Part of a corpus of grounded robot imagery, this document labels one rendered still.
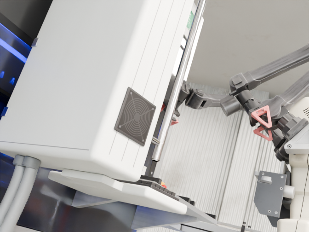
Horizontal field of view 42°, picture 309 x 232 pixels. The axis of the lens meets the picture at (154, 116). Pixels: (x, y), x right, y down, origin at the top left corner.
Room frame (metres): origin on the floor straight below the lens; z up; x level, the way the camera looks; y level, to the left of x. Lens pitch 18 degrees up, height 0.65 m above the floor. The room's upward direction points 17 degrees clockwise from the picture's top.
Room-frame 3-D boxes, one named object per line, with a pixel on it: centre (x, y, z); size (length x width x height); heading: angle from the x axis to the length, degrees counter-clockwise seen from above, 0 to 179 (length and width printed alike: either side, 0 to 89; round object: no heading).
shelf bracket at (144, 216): (2.04, -0.20, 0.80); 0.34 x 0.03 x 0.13; 57
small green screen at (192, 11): (2.05, -0.02, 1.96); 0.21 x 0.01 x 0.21; 147
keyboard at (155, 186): (1.29, 0.05, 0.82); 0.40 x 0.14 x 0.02; 46
